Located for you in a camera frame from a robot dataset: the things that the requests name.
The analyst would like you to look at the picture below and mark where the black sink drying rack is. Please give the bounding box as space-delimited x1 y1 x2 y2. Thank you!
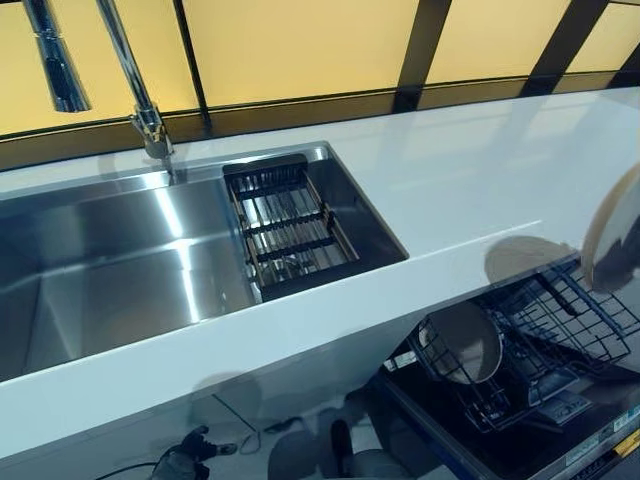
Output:
221 154 361 304

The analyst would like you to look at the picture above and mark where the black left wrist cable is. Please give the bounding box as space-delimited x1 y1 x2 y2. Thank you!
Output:
107 460 166 480

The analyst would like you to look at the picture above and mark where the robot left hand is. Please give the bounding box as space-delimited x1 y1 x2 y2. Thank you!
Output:
177 424 239 472

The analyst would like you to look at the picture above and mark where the chrome arched faucet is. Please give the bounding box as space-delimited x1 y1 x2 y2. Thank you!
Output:
22 0 176 161

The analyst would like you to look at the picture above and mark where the cream round plate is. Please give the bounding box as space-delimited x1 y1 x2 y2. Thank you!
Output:
582 164 640 294
424 302 504 386

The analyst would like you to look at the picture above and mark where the white glossy base cabinet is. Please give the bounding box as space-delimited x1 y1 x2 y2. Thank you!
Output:
0 299 416 480

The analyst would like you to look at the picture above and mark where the stainless steel sink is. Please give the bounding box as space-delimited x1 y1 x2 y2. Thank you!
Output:
0 142 411 381

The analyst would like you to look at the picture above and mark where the yellow window with dark frame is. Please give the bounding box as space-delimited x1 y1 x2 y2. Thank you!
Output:
0 0 640 146

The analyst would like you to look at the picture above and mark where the robot right foot black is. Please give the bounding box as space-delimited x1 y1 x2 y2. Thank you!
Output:
331 418 354 479

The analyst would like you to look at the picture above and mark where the wire dishwasher rack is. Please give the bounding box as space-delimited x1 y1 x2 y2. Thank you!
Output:
407 259 640 436

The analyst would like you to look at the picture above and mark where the robot right leg silver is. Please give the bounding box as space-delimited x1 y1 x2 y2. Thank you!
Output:
344 448 401 480

